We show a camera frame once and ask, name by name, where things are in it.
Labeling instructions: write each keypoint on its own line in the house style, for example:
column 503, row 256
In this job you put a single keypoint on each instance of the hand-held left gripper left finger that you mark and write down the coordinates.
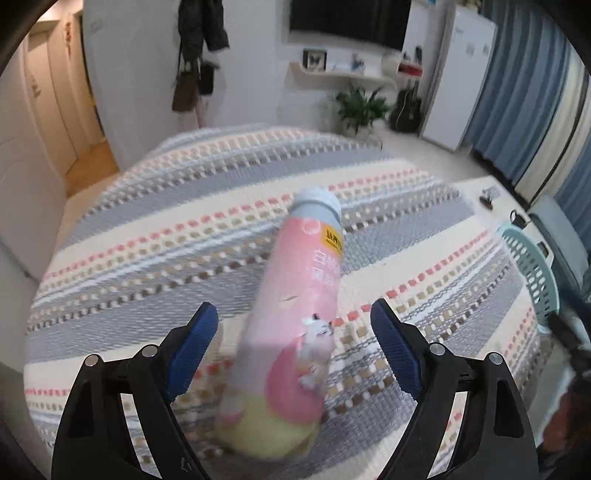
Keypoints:
column 196, row 344

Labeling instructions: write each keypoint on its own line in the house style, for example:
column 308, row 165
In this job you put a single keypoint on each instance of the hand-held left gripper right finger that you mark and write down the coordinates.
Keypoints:
column 398, row 348

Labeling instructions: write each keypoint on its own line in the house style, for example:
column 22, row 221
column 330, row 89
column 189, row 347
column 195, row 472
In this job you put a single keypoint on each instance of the light blue plastic basket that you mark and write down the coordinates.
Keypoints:
column 535, row 272

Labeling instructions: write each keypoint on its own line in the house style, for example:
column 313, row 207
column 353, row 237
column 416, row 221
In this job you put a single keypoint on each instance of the pink drink bottle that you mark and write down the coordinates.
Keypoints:
column 295, row 314

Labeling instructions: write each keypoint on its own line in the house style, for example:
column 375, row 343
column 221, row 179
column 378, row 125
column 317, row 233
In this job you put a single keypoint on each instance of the blue sofa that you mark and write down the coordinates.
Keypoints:
column 561, row 240

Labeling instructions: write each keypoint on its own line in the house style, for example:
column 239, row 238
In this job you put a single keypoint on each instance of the striped crochet blanket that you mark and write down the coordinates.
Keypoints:
column 184, row 240

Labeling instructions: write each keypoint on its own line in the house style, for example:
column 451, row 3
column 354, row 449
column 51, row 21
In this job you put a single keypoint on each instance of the black mug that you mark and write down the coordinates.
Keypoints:
column 518, row 219

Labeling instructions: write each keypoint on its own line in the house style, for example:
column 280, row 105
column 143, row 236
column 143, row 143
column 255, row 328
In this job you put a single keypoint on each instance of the metal phone stand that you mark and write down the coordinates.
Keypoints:
column 487, row 196

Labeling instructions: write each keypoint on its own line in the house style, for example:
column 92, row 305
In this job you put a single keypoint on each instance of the black acoustic guitar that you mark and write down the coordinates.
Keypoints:
column 407, row 110

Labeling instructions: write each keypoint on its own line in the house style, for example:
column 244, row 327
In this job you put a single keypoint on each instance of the blue and beige curtains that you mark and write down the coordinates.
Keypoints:
column 535, row 92

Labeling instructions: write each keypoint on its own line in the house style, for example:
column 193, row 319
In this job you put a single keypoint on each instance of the potted green plant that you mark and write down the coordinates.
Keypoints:
column 360, row 108

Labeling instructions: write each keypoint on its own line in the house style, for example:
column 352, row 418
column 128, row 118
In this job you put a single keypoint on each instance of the brown hanging bag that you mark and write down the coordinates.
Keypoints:
column 184, row 90

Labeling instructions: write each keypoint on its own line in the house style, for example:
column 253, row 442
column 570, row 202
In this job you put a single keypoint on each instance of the black hanging bag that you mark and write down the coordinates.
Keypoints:
column 207, row 78

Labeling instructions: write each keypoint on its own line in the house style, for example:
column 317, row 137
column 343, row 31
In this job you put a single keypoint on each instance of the white tall cabinet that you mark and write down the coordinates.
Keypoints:
column 455, row 78

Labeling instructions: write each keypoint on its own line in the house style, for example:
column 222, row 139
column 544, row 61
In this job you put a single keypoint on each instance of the white door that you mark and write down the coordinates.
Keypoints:
column 41, row 106

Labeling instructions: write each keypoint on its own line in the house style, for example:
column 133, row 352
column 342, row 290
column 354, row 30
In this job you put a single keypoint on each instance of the framed butterfly picture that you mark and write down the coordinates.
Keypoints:
column 315, row 60

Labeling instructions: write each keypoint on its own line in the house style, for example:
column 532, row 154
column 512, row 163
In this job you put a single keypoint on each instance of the dark hanging coat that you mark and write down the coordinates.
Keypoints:
column 201, row 23

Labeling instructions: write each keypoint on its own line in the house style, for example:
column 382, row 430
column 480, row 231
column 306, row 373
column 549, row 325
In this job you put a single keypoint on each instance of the white curved wall shelf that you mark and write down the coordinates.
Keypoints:
column 341, row 74

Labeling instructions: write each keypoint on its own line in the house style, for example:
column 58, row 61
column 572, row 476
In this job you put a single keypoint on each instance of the white wall box shelf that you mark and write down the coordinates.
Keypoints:
column 400, row 64

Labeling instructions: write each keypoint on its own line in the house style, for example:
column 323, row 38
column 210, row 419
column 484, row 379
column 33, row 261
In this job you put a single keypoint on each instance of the black wall television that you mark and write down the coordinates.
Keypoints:
column 348, row 21

